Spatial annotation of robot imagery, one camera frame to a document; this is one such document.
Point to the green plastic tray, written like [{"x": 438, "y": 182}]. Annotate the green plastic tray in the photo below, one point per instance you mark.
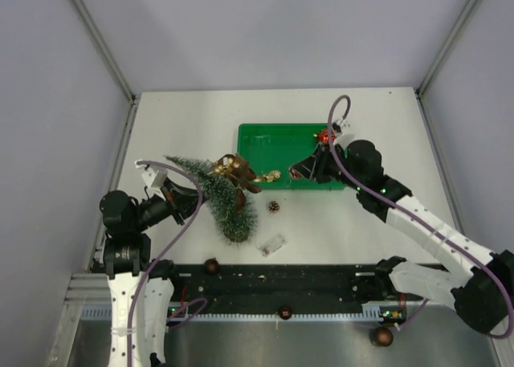
[{"x": 276, "y": 146}]

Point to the large red glitter bauble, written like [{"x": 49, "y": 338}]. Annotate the large red glitter bauble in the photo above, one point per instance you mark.
[{"x": 324, "y": 136}]

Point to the clear battery box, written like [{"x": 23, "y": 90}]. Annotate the clear battery box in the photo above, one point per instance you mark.
[{"x": 272, "y": 245}]

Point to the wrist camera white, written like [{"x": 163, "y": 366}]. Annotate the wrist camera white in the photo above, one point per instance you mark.
[
  {"x": 153, "y": 176},
  {"x": 342, "y": 130}
]

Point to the gold ribbed ornament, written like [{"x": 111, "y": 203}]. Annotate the gold ribbed ornament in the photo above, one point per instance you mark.
[{"x": 272, "y": 176}]

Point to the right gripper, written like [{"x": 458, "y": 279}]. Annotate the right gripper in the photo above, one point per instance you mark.
[{"x": 314, "y": 167}]

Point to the small brown shiny bauble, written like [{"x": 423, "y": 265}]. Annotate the small brown shiny bauble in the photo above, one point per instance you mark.
[{"x": 285, "y": 312}]

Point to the small green christmas tree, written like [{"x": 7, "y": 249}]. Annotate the small green christmas tree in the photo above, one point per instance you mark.
[{"x": 234, "y": 215}]

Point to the white cable duct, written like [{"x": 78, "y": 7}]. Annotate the white cable duct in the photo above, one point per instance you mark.
[{"x": 368, "y": 314}]

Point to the left aluminium frame post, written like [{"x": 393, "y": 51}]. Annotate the left aluminium frame post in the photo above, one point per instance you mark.
[{"x": 102, "y": 49}]

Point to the aluminium frame post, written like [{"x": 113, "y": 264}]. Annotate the aluminium frame post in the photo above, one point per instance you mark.
[
  {"x": 457, "y": 29},
  {"x": 102, "y": 49}
]

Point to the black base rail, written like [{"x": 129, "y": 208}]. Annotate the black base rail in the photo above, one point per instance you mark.
[{"x": 264, "y": 289}]

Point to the frosted pine cone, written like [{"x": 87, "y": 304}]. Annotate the frosted pine cone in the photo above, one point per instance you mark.
[
  {"x": 273, "y": 206},
  {"x": 294, "y": 174}
]

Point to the right aluminium frame post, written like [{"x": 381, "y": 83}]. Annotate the right aluminium frame post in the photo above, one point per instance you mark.
[{"x": 457, "y": 29}]

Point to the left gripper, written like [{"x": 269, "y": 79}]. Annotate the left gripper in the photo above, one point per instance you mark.
[{"x": 180, "y": 200}]

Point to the large brown matte bauble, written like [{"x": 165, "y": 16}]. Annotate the large brown matte bauble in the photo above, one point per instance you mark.
[{"x": 212, "y": 266}]

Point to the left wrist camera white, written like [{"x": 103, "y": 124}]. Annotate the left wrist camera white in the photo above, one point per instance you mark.
[{"x": 153, "y": 176}]

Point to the brown ribbon pine cone decoration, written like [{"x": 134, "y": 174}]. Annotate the brown ribbon pine cone decoration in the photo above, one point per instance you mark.
[{"x": 238, "y": 172}]

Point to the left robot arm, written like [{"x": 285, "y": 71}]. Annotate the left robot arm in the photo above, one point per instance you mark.
[{"x": 141, "y": 287}]

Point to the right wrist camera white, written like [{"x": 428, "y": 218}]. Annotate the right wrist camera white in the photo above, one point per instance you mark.
[{"x": 342, "y": 130}]

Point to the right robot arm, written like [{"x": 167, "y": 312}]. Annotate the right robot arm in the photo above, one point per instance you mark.
[{"x": 474, "y": 281}]

